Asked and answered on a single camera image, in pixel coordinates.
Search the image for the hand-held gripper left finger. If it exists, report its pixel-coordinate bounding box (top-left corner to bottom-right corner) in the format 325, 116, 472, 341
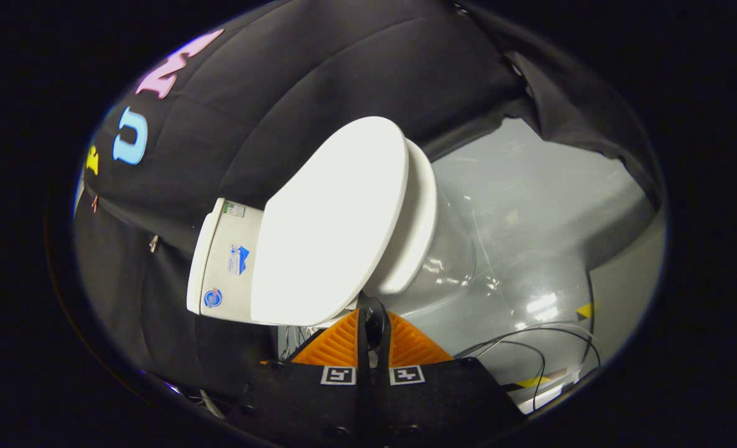
225, 308, 372, 448

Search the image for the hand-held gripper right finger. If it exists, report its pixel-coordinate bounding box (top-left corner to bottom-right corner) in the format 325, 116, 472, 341
371, 310, 529, 448

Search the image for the black lid handle strap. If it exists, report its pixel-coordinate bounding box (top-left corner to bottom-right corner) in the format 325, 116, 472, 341
357, 296, 392, 368

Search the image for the white toilet lid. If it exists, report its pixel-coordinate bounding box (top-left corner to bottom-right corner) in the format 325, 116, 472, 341
250, 116, 410, 327

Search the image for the white toilet seat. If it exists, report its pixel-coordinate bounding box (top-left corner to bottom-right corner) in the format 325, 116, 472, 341
362, 138, 438, 296

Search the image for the white ceramic toilet body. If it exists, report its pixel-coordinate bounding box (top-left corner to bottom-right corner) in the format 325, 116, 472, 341
186, 187, 478, 325

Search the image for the yellow black floor tape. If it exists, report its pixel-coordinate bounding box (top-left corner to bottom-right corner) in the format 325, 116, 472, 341
502, 367, 568, 391

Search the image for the black backdrop cloth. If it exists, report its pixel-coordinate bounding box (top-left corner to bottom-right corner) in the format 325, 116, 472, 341
73, 0, 664, 399

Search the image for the black cable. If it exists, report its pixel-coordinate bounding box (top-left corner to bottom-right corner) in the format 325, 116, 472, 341
471, 339, 546, 413
455, 320, 602, 368

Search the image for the white cable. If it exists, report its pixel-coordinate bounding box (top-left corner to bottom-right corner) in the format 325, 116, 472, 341
197, 389, 227, 419

